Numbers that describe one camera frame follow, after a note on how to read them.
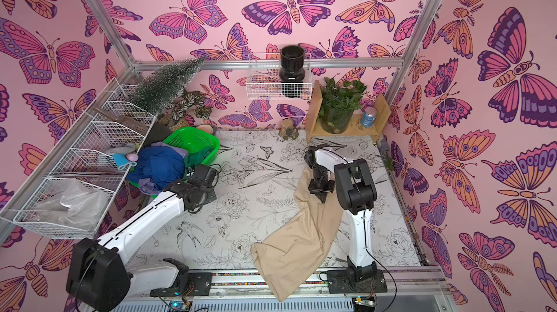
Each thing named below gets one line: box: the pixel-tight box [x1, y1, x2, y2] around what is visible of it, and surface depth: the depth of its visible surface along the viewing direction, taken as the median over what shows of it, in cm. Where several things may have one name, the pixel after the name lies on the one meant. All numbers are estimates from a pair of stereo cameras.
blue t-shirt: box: [127, 145, 185, 189], surface depth 94 cm
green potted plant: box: [318, 76, 367, 135], surface depth 102 cm
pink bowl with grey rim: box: [195, 123, 217, 136], surface depth 123 cm
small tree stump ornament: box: [278, 117, 299, 141], surface depth 118 cm
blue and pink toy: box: [111, 153, 139, 171], surface depth 69 cm
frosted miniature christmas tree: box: [127, 57, 205, 114], surface depth 76 cm
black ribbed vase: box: [279, 44, 306, 98], surface depth 83 cm
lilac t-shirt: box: [138, 141, 189, 196], surface depth 88 cm
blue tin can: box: [361, 106, 378, 128], surface depth 111 cm
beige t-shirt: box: [250, 167, 344, 302], surface depth 82 cm
